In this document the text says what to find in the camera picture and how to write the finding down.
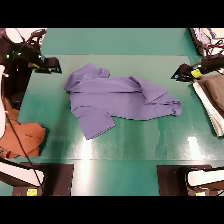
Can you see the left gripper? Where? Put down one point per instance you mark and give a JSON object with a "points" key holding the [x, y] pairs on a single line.
{"points": [[50, 65]]}

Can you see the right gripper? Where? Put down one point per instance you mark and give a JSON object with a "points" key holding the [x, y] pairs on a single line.
{"points": [[186, 72]]}

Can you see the purple T-shirt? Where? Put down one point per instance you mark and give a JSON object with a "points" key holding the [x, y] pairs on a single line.
{"points": [[120, 96]]}

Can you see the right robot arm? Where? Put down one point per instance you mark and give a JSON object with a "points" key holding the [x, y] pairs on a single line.
{"points": [[203, 178]]}

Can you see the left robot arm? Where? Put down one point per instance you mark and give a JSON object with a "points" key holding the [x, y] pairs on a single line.
{"points": [[16, 50]]}

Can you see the grey-brown garment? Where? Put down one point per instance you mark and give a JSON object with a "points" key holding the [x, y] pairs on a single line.
{"points": [[215, 90]]}

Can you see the heap of clothes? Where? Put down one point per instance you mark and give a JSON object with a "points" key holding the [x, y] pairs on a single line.
{"points": [[208, 40]]}

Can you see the white garment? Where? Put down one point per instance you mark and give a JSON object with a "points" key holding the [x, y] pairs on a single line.
{"points": [[213, 116]]}

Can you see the orange-brown garment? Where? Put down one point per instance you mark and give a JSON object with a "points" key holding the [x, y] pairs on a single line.
{"points": [[25, 136]]}

